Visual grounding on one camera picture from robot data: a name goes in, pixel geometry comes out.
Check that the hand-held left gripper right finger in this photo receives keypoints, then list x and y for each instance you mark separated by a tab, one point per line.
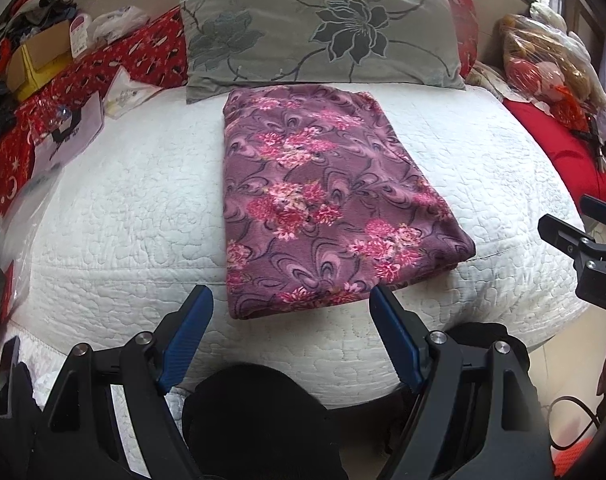
395	335

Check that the orange cloth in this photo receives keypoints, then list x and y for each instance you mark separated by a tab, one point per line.
575	460

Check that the clear bag with black print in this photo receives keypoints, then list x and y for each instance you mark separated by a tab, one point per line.
70	130

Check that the person's black trouser legs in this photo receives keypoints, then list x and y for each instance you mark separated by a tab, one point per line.
258	425

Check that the yellow flat package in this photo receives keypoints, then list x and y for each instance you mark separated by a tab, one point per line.
38	77

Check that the pink and white tag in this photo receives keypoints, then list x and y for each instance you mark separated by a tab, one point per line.
79	35

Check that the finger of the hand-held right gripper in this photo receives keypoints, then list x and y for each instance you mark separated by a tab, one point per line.
603	210
563	235

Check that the clear bag of stuffed toys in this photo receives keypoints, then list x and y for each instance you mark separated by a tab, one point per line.
538	50

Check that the grey floral pillow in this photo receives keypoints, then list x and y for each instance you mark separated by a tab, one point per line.
283	25

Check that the cardboard box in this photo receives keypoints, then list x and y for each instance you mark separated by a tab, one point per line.
38	50

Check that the white plastic packet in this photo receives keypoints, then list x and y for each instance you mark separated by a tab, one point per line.
128	95

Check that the white plastic bag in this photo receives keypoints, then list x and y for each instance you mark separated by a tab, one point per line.
118	22

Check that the clear plastic bag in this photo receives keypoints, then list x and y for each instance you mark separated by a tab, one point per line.
18	210

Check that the red cushion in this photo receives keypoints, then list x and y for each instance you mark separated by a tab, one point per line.
548	150

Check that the purple floral fleece garment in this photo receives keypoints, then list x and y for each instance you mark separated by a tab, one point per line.
323	200

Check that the pile of mixed clothes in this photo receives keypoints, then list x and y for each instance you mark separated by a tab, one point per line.
33	5

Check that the white quilted bedspread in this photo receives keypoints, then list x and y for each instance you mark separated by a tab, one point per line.
133	220

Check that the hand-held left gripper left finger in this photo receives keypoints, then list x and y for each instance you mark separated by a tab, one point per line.
190	330

